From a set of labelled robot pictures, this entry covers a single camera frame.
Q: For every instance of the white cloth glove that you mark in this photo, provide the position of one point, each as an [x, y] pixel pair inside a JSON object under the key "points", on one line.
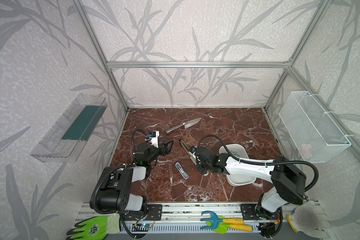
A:
{"points": [[310, 218]]}

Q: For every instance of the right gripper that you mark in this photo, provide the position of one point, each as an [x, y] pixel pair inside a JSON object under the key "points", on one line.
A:
{"points": [[196, 157]]}

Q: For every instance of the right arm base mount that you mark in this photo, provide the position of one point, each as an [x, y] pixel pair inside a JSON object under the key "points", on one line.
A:
{"points": [[250, 212]]}

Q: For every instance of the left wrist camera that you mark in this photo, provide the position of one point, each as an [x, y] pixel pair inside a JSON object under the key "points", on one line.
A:
{"points": [[153, 138]]}

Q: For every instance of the white wire mesh basket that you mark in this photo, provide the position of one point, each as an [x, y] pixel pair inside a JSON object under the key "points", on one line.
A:
{"points": [[308, 122]]}

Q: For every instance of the white oval tray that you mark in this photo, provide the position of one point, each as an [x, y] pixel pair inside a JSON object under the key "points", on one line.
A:
{"points": [[237, 176]]}

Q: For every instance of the pink object in basket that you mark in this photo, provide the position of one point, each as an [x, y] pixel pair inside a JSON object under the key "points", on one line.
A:
{"points": [[306, 151]]}

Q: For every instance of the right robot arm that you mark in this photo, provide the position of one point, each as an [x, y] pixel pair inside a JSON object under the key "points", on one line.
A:
{"points": [[290, 179]]}

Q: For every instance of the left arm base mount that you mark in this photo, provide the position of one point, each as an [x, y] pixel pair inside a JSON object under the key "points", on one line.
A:
{"points": [[151, 212]]}

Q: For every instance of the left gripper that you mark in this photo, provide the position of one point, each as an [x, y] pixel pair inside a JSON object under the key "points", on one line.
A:
{"points": [[162, 148]]}

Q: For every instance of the clear plastic wall shelf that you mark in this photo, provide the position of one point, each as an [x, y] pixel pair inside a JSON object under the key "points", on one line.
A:
{"points": [[66, 139]]}

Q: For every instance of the silver metal trowel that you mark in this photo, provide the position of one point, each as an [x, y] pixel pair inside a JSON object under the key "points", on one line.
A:
{"points": [[186, 125]]}

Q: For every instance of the green work glove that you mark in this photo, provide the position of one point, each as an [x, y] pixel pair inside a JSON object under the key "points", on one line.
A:
{"points": [[96, 228]]}

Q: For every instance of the green garden hand shovel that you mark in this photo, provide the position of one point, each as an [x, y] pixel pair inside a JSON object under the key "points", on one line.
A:
{"points": [[224, 227]]}

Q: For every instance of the aluminium frame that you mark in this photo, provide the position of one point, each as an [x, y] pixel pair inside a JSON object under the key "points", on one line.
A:
{"points": [[329, 62]]}

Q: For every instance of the teal garden hand rake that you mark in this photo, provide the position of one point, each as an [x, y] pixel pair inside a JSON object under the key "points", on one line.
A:
{"points": [[215, 220]]}

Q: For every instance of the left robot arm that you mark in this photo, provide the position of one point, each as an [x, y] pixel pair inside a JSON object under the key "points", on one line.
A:
{"points": [[112, 193]]}

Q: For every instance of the green circuit board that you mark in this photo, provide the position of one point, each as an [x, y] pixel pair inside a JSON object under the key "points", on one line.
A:
{"points": [[139, 227]]}

